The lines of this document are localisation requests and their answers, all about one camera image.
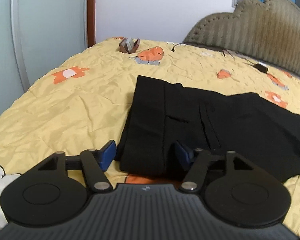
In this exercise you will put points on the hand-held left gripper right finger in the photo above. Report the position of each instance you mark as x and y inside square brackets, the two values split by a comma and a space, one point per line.
[183, 156]

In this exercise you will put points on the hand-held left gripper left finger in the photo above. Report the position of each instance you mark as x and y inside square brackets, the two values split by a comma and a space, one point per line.
[107, 155]

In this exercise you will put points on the black pants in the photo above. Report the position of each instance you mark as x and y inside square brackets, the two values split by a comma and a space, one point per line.
[240, 130]

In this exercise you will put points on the yellow printed blanket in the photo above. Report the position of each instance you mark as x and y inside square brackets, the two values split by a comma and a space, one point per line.
[65, 105]

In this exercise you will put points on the brown holder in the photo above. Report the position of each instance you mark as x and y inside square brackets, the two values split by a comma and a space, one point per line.
[128, 45]

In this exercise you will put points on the black charger adapter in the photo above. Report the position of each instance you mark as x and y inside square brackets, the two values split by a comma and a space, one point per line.
[261, 68]

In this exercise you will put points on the frosted glass door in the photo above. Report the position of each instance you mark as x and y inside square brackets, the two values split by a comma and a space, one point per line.
[40, 42]

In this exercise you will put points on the olive padded headboard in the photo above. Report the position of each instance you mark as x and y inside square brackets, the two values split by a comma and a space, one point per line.
[265, 30]

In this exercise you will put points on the brown wooden door frame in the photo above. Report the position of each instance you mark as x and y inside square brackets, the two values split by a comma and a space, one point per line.
[91, 12]

